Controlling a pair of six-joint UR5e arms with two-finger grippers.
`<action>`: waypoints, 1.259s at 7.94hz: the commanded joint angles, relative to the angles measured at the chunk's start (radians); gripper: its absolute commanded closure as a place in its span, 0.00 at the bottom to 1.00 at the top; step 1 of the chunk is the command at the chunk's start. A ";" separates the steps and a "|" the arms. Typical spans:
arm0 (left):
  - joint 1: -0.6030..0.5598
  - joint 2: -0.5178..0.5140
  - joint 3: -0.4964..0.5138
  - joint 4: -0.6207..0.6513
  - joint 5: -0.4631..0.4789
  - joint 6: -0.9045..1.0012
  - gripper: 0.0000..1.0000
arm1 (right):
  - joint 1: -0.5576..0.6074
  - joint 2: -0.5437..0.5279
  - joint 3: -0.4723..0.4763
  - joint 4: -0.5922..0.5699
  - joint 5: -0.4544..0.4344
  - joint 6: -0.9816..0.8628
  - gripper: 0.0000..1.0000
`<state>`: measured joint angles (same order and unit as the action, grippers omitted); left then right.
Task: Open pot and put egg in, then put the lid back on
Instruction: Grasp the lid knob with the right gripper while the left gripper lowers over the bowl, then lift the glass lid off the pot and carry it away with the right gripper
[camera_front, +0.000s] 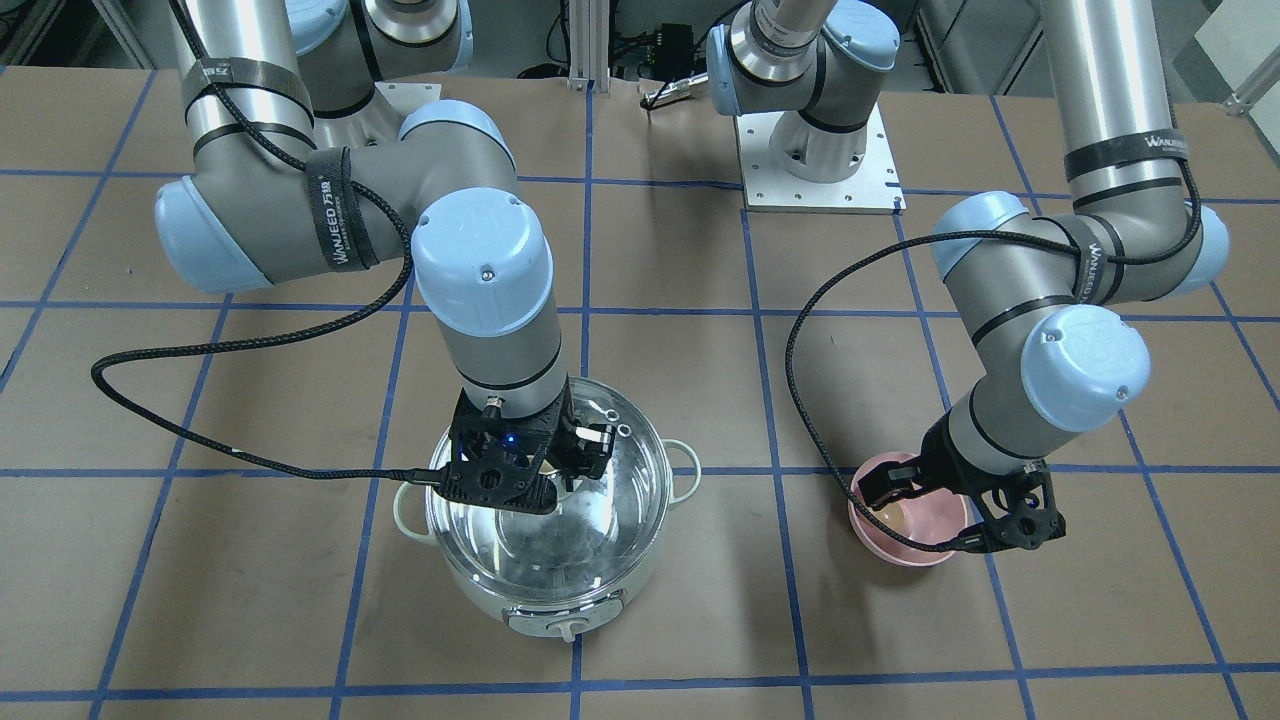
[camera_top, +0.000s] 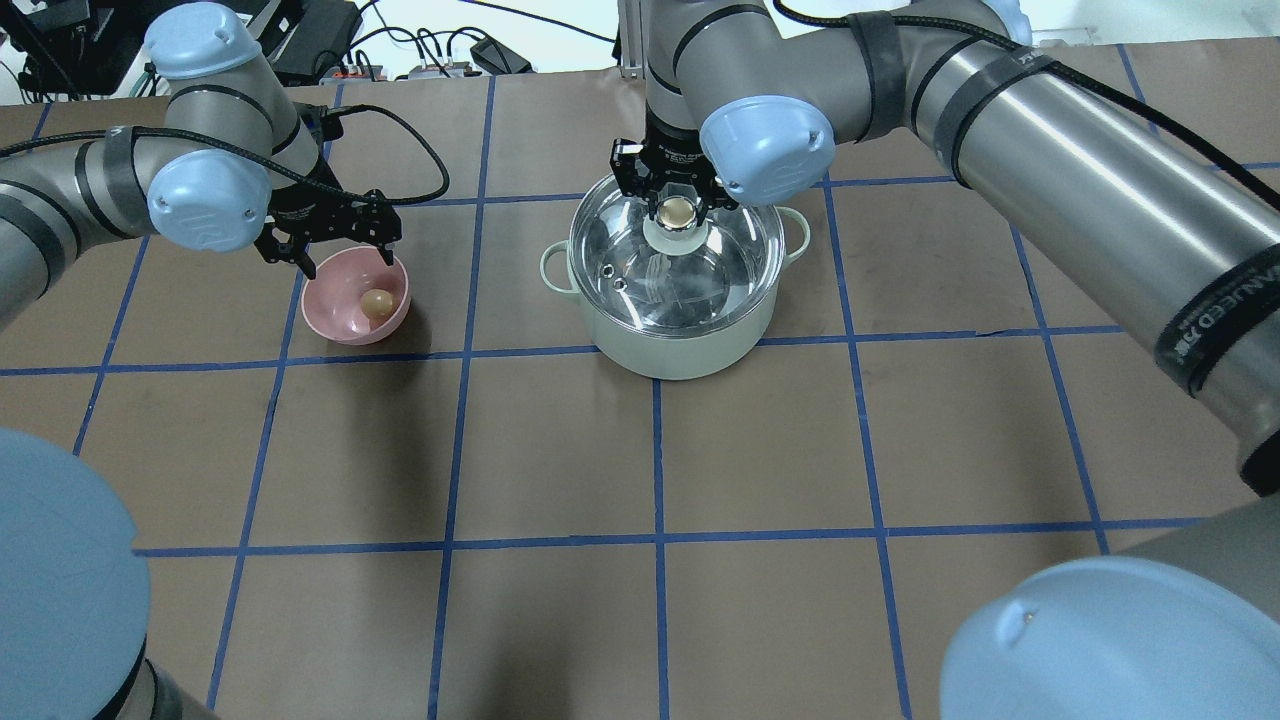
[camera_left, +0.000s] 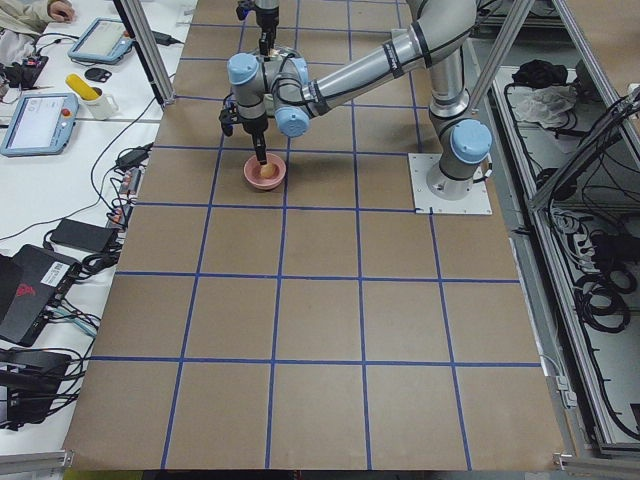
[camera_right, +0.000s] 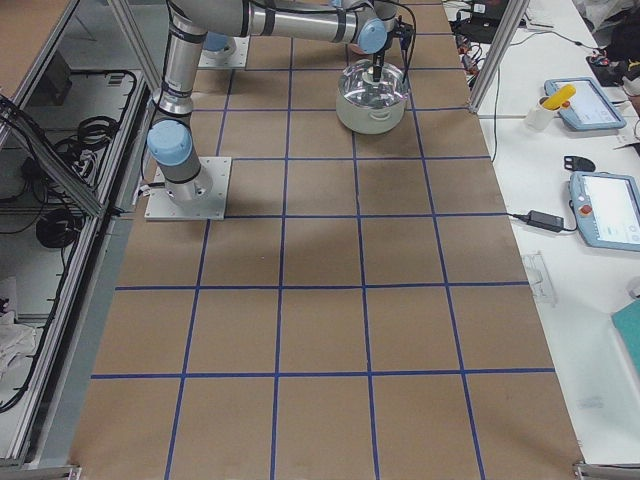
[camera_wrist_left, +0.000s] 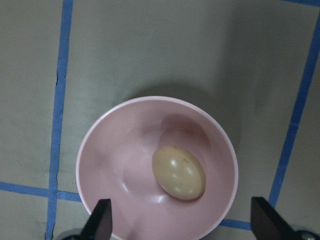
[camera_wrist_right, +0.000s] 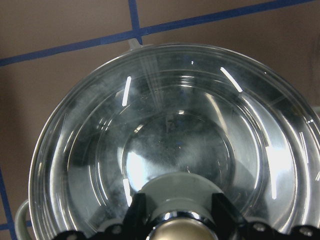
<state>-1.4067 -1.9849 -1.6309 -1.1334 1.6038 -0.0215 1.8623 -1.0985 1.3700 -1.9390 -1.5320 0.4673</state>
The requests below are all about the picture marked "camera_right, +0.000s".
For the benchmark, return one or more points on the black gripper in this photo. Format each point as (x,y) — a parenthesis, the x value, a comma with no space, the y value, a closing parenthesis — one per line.
(378,61)

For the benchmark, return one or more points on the glass pot lid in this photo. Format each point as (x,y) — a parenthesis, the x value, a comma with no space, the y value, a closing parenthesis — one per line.
(358,86)

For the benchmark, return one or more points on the pale green cooking pot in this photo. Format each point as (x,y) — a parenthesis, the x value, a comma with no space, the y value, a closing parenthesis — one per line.
(368,120)

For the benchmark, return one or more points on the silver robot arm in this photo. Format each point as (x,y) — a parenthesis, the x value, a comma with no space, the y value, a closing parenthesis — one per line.
(218,45)
(370,25)

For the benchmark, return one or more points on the white mug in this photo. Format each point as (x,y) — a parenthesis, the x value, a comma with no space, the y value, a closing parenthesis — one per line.
(539,117)

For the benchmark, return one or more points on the yellow banana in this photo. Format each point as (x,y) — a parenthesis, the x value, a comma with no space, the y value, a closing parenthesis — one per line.
(559,98)

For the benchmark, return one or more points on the far blue teach pendant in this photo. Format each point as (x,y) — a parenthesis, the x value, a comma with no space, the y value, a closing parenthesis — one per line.
(590,108)

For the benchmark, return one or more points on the blue teach pendant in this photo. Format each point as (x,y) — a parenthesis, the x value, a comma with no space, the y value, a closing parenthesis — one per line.
(590,108)
(606,208)

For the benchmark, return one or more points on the black computer mouse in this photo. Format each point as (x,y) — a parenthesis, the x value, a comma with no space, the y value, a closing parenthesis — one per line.
(578,163)

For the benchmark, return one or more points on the black power adapter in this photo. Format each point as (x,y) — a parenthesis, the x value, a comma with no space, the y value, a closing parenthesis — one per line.
(545,221)

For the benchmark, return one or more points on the near blue teach pendant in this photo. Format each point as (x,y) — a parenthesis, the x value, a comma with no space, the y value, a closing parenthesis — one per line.
(606,208)

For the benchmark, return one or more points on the clear plastic holder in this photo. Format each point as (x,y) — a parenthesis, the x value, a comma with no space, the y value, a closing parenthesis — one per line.
(539,278)

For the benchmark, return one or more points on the white crumpled cloth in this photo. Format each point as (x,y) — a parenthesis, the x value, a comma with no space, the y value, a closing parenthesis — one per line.
(17,341)

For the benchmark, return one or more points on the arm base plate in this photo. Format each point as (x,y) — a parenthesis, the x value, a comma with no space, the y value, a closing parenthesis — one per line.
(237,60)
(202,198)

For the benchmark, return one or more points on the aluminium frame post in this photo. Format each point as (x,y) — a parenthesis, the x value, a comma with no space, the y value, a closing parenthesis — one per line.
(505,32)

